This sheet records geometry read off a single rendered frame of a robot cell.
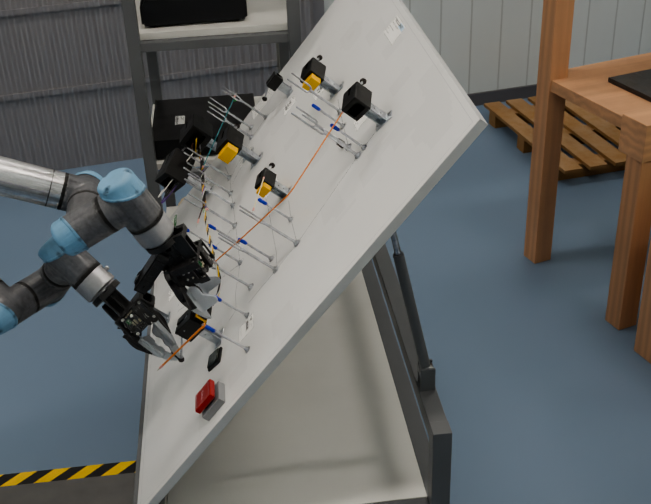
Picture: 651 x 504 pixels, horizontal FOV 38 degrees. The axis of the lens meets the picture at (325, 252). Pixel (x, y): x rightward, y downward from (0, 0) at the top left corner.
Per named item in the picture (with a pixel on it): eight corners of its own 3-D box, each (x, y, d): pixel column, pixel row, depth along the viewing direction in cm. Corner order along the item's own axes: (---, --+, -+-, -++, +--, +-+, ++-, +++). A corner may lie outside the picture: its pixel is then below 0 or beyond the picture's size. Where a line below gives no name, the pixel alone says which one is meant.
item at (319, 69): (346, 64, 225) (315, 42, 221) (342, 91, 217) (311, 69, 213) (333, 76, 227) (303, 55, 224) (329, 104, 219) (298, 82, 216)
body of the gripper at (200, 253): (212, 283, 185) (178, 240, 179) (175, 297, 188) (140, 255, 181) (216, 258, 191) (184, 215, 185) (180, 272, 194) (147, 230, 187)
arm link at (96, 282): (76, 291, 203) (103, 263, 205) (92, 306, 203) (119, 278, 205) (75, 289, 196) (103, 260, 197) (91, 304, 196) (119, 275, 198)
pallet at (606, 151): (476, 119, 586) (477, 104, 582) (582, 102, 604) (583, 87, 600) (565, 190, 498) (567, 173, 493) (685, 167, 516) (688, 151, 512)
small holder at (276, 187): (295, 168, 216) (269, 151, 213) (290, 195, 210) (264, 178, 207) (283, 180, 219) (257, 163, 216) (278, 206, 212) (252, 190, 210)
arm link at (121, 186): (91, 180, 178) (129, 157, 177) (125, 222, 184) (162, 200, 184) (91, 201, 172) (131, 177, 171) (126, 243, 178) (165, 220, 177)
